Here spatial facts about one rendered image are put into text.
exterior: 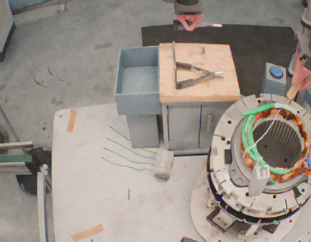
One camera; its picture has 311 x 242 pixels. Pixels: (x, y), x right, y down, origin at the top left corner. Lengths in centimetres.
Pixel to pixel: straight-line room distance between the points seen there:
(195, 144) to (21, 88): 173
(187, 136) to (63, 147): 40
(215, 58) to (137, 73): 23
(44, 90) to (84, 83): 31
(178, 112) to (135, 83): 15
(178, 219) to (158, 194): 11
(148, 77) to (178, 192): 33
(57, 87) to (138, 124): 146
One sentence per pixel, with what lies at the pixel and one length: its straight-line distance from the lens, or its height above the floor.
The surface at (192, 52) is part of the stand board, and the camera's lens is 101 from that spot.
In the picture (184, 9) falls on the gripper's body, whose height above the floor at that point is 128.
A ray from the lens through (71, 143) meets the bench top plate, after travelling 122.
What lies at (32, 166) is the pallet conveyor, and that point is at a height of 74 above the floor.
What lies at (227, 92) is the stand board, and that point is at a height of 106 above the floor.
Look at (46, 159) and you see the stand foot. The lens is 215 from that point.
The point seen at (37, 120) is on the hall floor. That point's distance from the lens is 236.
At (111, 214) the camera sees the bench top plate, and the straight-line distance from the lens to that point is 108.
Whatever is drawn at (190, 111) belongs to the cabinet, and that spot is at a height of 99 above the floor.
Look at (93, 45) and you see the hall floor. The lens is 267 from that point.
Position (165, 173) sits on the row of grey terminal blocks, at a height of 81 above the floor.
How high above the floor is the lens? 178
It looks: 55 degrees down
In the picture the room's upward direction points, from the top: 6 degrees counter-clockwise
